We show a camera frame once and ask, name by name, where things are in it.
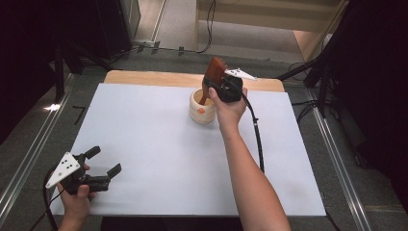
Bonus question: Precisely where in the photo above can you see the person's left hand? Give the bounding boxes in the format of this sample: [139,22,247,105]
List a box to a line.
[56,163,98,222]

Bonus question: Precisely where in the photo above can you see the black floor cables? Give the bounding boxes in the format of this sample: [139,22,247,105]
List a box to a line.
[290,98,322,125]

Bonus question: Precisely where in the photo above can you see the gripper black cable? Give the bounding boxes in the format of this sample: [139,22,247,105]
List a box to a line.
[241,94,267,174]
[30,165,65,231]

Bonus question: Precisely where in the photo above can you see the black tripod stand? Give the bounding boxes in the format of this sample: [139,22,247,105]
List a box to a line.
[276,47,336,119]
[51,39,114,104]

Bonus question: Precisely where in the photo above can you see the cream cup with orange mark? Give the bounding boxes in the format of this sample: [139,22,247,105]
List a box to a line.
[189,88,219,125]

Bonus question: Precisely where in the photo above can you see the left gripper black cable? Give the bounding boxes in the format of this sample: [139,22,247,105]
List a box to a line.
[30,165,65,231]

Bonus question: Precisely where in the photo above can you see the brown wooden hairbrush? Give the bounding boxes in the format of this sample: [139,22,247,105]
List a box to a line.
[197,56,229,106]

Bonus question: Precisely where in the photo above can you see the white table sheet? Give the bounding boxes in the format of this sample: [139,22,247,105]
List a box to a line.
[49,83,327,217]

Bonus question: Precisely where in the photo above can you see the white power strip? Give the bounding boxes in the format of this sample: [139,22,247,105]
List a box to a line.
[132,38,156,49]

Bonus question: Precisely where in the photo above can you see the light wooden furniture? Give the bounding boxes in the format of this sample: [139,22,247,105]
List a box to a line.
[194,0,350,63]

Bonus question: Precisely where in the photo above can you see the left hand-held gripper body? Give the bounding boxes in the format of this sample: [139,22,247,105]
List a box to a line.
[44,151,113,196]

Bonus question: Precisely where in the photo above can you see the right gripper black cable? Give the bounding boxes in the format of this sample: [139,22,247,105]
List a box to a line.
[241,94,267,174]

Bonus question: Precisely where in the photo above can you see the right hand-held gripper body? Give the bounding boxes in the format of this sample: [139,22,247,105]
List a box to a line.
[210,67,259,104]

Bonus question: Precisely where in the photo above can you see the person's right hand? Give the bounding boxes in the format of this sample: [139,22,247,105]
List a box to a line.
[208,86,249,130]

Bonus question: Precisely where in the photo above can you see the person's dark clothing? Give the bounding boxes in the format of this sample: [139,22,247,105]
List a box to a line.
[100,216,244,231]

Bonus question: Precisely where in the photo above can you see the metal floor rail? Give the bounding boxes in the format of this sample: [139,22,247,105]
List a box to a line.
[0,72,79,223]
[303,87,373,231]

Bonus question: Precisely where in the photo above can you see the hanging black cable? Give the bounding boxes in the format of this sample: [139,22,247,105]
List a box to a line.
[194,0,217,55]

